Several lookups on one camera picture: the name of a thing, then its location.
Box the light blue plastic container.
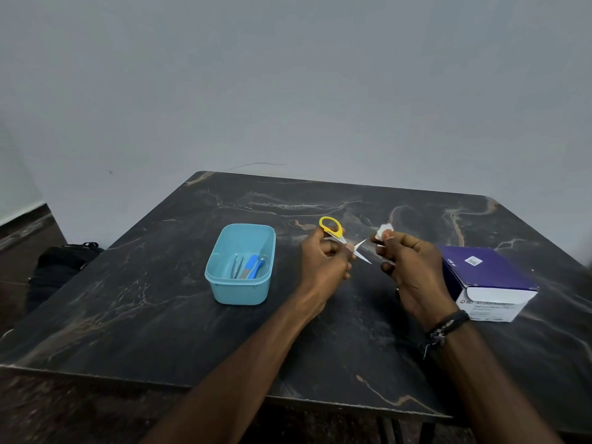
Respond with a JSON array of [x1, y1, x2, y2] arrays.
[[204, 224, 277, 306]]

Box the person's right forearm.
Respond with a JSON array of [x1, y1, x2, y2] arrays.
[[428, 319, 562, 444]]

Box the person's left hand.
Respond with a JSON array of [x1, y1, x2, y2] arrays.
[[298, 226, 357, 309]]

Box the person's left forearm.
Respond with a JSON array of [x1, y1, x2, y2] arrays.
[[141, 286, 324, 444]]

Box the purple and white cardboard box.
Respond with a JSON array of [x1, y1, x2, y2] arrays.
[[438, 245, 540, 323]]

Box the black bag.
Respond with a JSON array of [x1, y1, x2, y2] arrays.
[[25, 242, 105, 315]]

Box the black wrist bracelet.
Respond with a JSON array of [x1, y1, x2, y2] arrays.
[[422, 310, 471, 360]]

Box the yellow-handled small scissors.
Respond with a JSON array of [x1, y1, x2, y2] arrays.
[[319, 216, 372, 265]]

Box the person's right hand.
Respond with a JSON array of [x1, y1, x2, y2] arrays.
[[370, 230, 459, 330]]

